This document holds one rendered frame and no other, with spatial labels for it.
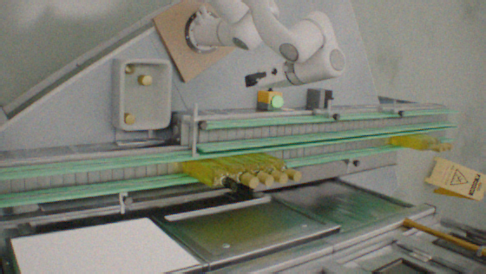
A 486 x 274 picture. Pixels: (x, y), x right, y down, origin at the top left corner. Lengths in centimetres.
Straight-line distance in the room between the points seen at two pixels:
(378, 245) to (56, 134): 104
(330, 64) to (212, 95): 74
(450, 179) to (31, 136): 392
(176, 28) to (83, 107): 41
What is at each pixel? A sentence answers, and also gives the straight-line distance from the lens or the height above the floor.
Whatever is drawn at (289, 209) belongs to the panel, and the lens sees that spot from 143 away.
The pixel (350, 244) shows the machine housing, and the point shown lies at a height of 139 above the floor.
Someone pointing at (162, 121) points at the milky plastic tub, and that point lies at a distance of 143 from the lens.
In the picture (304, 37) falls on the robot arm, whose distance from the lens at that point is 89.
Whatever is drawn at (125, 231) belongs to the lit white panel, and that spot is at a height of 106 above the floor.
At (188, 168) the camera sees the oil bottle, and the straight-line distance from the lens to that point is 138.
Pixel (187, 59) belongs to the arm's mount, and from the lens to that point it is 150.
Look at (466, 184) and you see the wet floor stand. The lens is 450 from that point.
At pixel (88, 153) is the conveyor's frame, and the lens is 130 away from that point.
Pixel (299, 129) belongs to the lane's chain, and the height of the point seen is 88.
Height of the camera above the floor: 209
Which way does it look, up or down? 52 degrees down
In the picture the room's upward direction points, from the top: 108 degrees clockwise
